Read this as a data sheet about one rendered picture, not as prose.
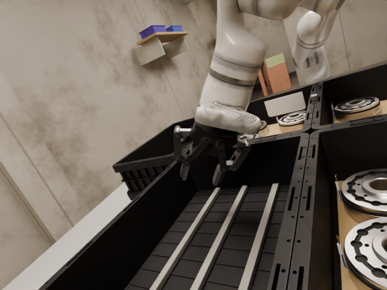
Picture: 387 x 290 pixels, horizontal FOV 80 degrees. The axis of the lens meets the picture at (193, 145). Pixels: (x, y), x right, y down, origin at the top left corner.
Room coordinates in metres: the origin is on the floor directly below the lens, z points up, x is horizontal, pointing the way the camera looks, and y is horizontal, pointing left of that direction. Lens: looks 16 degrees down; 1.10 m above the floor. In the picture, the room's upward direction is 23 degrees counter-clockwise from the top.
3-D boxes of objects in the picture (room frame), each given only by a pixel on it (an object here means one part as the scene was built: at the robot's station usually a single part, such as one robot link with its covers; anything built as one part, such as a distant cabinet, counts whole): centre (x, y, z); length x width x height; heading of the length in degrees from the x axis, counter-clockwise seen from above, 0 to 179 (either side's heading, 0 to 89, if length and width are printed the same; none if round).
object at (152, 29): (3.29, -0.09, 1.74); 0.33 x 0.22 x 0.11; 150
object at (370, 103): (0.59, -0.45, 0.86); 0.10 x 0.10 x 0.01
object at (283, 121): (0.69, -0.33, 0.86); 0.10 x 0.10 x 0.01
